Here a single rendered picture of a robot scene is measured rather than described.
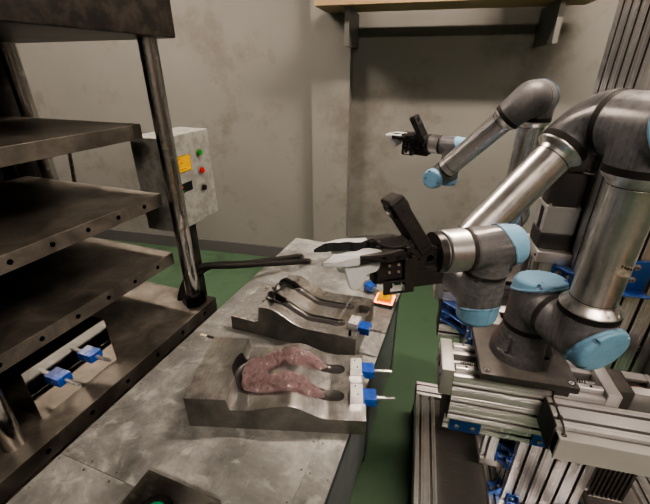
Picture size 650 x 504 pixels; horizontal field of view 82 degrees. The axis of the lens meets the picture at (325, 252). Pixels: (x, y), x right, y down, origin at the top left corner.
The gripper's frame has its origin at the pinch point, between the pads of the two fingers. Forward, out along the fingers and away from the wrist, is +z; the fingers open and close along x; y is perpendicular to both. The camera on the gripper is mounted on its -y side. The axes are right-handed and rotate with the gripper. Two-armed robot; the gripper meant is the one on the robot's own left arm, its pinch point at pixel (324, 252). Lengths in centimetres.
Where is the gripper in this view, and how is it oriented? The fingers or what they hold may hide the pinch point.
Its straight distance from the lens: 59.4
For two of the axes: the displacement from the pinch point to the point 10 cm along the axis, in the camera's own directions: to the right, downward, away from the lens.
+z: -9.8, 1.0, -1.9
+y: 0.3, 9.5, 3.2
